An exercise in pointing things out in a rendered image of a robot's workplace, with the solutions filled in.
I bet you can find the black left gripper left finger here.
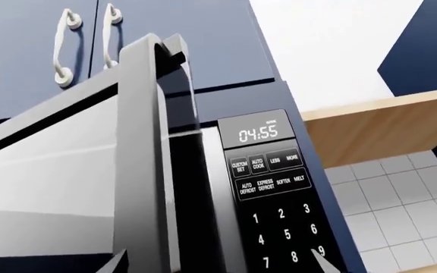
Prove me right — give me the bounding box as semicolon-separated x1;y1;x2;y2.
96;248;129;273

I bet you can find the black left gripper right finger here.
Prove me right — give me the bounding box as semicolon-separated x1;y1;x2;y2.
310;248;340;273

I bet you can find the silver microwave door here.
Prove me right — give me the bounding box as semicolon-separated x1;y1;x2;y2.
0;66;206;273

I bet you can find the grey microwave door handle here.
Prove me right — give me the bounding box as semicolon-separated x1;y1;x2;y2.
118;32;198;273

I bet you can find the black microwave with keypad panel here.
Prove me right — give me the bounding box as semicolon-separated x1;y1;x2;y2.
168;108;357;273

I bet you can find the navy blue cabinet door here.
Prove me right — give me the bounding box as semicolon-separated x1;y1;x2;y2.
0;0;99;125
88;0;281;89

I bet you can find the light wooden shelf board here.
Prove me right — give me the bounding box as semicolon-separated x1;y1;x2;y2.
300;86;437;169

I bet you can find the navy blue cabinet frame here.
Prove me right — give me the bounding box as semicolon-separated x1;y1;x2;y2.
0;0;368;273

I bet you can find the white curved cabinet handle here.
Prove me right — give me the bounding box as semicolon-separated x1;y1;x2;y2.
102;2;122;69
52;7;83;87

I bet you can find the navy blue wall cabinet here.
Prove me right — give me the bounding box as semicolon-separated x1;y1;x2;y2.
376;0;437;98

